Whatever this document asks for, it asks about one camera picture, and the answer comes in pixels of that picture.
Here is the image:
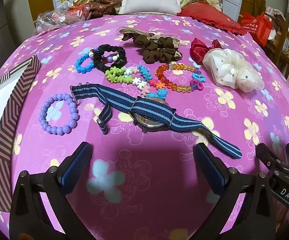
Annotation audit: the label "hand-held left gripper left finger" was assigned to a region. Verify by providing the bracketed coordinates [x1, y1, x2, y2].
[10, 142, 94, 240]

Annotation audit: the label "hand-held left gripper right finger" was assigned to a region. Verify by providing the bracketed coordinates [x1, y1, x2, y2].
[193, 142, 277, 240]

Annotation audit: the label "purple bead bracelet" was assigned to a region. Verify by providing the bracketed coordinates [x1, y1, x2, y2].
[39, 93, 79, 135]

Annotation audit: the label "striped cardboard box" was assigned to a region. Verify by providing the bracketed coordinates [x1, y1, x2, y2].
[0, 55, 42, 213]

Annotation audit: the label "blue striped strap watch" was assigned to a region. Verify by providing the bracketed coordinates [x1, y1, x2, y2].
[70, 82, 242, 159]

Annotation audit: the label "green flower bracelet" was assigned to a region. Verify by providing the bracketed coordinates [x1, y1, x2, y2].
[105, 66, 135, 85]

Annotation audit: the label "blue bead bracelet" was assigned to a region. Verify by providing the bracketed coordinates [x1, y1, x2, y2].
[75, 53, 96, 74]

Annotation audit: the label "multicolour bead bracelet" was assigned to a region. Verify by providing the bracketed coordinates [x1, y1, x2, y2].
[88, 49, 121, 64]

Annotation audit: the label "colourful flower bracelet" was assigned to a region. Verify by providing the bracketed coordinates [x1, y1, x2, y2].
[125, 65, 168, 99]

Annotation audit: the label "black scrunchie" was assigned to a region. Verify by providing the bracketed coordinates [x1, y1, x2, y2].
[93, 44, 127, 73]

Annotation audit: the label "white dotted scrunchie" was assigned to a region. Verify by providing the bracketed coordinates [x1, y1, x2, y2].
[202, 48, 265, 92]

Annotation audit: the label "red satin bow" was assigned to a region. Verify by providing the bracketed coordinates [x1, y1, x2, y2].
[189, 38, 222, 62]

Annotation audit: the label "wooden chair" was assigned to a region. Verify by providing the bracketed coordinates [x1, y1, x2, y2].
[262, 5, 289, 80]

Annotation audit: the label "red printed shopping bag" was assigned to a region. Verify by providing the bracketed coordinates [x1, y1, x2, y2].
[240, 12, 273, 47]

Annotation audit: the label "clear plastic bags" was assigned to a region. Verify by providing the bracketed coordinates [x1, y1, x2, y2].
[33, 0, 90, 34]

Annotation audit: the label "red frilled cushion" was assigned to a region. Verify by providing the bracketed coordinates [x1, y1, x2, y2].
[177, 2, 247, 35]

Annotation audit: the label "pink plastic ring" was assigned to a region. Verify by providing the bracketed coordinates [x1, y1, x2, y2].
[189, 79, 204, 92]

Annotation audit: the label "orange crystal bead bracelet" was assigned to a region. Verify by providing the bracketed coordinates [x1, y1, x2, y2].
[155, 63, 197, 93]

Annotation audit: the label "blue plastic heart ring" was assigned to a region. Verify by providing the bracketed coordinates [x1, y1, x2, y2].
[191, 72, 206, 82]

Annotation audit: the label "beige patterned hair tie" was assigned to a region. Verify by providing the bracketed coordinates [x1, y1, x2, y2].
[119, 26, 182, 58]

